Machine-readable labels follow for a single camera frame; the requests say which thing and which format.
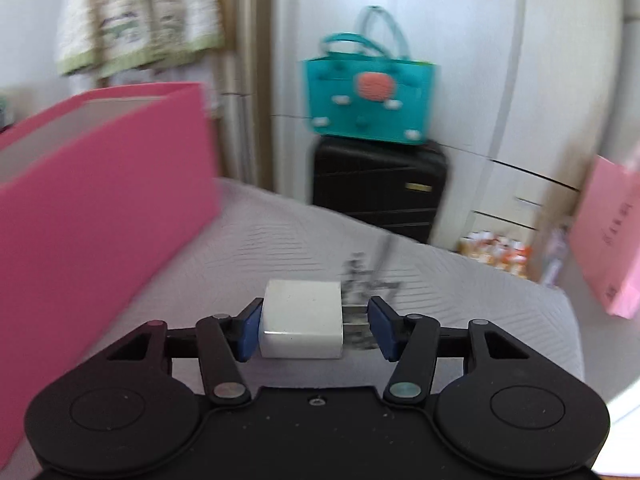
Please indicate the white charger plug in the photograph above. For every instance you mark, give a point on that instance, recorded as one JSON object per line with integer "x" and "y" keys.
{"x": 300, "y": 315}

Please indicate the black suitcase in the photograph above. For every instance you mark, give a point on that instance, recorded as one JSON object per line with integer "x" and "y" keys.
{"x": 370, "y": 185}

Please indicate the pink paper bag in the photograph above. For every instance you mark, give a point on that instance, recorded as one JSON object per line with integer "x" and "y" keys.
{"x": 610, "y": 240}

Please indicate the teal tote bag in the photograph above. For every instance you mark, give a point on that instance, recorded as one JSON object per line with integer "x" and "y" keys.
{"x": 350, "y": 105}

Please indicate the fluffy white green jacket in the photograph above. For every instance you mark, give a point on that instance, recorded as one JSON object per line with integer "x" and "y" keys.
{"x": 140, "y": 10}

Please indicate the colourful printed bag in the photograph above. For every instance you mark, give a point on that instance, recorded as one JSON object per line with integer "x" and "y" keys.
{"x": 495, "y": 252}

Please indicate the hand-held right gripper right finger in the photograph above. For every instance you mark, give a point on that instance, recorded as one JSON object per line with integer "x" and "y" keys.
{"x": 382, "y": 330}

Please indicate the grey printed tablecloth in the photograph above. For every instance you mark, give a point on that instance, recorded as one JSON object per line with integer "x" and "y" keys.
{"x": 280, "y": 240}

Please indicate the pink storage box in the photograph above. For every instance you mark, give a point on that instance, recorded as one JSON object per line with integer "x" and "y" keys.
{"x": 100, "y": 210}

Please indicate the white wardrobe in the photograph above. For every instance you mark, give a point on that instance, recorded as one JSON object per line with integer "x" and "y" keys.
{"x": 475, "y": 60}

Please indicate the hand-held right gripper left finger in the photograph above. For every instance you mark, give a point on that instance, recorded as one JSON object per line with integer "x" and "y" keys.
{"x": 247, "y": 332}

